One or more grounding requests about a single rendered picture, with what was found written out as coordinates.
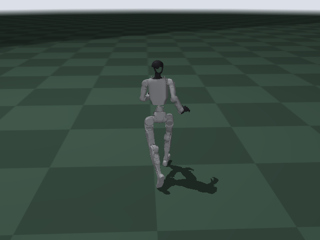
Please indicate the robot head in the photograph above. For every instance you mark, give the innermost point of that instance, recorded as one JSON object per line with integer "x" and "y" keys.
{"x": 156, "y": 64}

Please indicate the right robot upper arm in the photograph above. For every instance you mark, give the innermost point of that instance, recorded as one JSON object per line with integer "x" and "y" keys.
{"x": 172, "y": 89}

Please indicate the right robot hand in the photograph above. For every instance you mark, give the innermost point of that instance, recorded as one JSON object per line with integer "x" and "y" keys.
{"x": 185, "y": 109}

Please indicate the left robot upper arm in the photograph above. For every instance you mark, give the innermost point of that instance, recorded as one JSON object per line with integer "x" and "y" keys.
{"x": 143, "y": 91}

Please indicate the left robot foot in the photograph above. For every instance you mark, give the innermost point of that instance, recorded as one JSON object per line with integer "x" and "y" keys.
{"x": 160, "y": 180}

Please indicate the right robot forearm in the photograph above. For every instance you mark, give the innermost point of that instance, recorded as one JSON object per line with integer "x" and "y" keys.
{"x": 178, "y": 105}

